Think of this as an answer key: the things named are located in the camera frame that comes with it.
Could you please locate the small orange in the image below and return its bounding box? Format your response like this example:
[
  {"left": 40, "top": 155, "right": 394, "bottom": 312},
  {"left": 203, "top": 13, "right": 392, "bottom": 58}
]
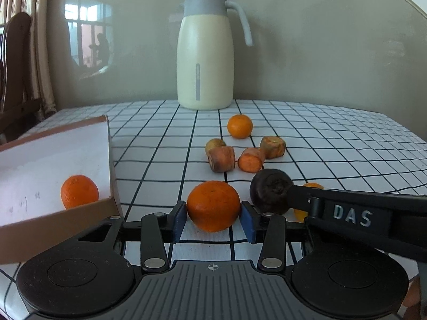
[
  {"left": 227, "top": 114, "right": 253, "bottom": 140},
  {"left": 60, "top": 175, "right": 100, "bottom": 210}
]

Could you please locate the beige patterned curtain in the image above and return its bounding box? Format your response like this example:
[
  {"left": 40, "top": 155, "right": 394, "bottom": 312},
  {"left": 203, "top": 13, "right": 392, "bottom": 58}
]
[{"left": 0, "top": 0, "right": 58, "bottom": 121}]

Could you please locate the white cardboard box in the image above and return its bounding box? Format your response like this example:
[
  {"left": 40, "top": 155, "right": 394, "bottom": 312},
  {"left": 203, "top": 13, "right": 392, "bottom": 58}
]
[{"left": 0, "top": 115, "right": 125, "bottom": 265}]

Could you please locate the bright orange carrot piece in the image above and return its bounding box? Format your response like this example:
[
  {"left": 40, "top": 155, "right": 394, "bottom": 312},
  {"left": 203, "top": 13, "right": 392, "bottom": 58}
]
[{"left": 237, "top": 147, "right": 266, "bottom": 173}]

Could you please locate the yellowish orange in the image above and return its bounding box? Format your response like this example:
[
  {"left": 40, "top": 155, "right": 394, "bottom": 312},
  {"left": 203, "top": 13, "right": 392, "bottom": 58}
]
[{"left": 293, "top": 182, "right": 325, "bottom": 222}]

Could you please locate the large orange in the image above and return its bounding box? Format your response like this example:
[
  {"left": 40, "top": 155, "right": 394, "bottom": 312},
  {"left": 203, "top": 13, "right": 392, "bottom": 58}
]
[{"left": 186, "top": 180, "right": 241, "bottom": 233}]

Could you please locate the cream thermos jug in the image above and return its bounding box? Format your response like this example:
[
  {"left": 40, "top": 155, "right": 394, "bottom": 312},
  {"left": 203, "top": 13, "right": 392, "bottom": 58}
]
[{"left": 177, "top": 0, "right": 253, "bottom": 111}]

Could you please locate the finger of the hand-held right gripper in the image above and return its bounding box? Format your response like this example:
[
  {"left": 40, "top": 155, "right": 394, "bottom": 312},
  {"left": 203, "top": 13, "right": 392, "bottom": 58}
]
[{"left": 287, "top": 184, "right": 323, "bottom": 221}]

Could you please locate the person's right hand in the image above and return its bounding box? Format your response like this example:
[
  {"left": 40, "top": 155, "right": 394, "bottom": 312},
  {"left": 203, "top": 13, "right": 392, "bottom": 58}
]
[{"left": 401, "top": 273, "right": 423, "bottom": 310}]

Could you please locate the dark wooden sofa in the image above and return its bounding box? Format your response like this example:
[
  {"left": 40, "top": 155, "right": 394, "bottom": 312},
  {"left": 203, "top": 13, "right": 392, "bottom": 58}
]
[{"left": 0, "top": 11, "right": 42, "bottom": 145}]

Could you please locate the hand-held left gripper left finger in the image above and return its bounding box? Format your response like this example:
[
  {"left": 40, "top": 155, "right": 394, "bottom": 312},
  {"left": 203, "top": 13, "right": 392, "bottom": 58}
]
[{"left": 77, "top": 201, "right": 188, "bottom": 273}]

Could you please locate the dark purple beet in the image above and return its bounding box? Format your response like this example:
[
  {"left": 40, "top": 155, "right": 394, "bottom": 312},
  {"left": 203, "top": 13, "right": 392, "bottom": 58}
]
[{"left": 250, "top": 169, "right": 294, "bottom": 215}]

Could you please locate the brownish carrot piece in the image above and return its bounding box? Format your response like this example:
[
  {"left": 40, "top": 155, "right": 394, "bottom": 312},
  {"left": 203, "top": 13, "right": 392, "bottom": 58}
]
[
  {"left": 260, "top": 135, "right": 286, "bottom": 159},
  {"left": 207, "top": 146, "right": 236, "bottom": 173}
]

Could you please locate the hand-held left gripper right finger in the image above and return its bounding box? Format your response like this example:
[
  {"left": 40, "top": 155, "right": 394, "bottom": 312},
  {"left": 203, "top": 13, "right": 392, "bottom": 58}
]
[{"left": 240, "top": 201, "right": 321, "bottom": 271}]

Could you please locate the white grid tablecloth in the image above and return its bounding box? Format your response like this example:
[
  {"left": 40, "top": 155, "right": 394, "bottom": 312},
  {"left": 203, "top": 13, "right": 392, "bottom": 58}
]
[{"left": 0, "top": 99, "right": 427, "bottom": 320}]

